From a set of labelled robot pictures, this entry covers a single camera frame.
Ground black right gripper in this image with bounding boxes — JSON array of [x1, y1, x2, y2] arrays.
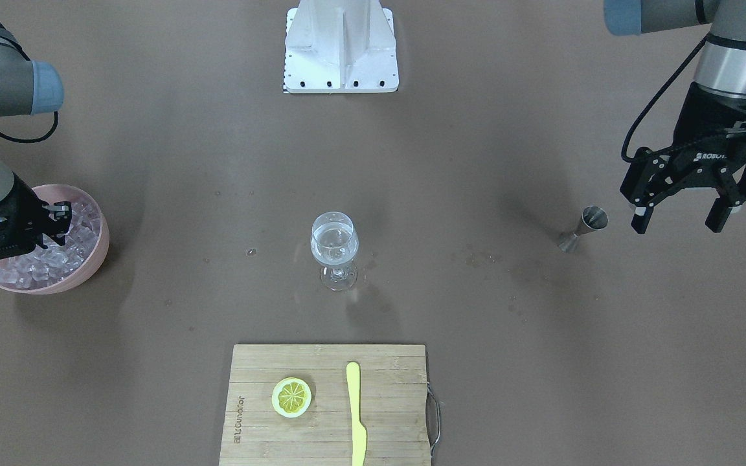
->
[[0, 176, 73, 250]]

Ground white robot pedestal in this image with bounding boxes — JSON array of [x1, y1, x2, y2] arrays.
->
[[282, 1, 400, 94]]

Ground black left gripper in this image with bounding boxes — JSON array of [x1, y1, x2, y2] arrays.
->
[[620, 83, 746, 235]]

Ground brown table mat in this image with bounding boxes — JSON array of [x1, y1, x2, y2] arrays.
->
[[0, 1, 746, 465]]

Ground bamboo cutting board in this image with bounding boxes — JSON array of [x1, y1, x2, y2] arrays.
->
[[218, 343, 439, 465]]

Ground steel double jigger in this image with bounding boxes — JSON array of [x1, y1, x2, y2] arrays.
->
[[558, 205, 609, 253]]

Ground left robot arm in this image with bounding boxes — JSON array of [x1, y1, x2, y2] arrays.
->
[[604, 1, 746, 235]]

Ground clear wine glass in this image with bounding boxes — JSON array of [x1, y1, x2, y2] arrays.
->
[[310, 212, 360, 291]]

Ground yellow lemon half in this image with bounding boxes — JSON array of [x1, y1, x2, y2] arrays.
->
[[271, 377, 313, 419]]

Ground pink bowl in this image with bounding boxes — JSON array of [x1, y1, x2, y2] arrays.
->
[[0, 184, 110, 294]]

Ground yellow plastic knife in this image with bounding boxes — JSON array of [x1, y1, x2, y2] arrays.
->
[[346, 362, 368, 466]]

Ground clear ice cubes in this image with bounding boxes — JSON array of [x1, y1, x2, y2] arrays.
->
[[0, 197, 102, 290]]

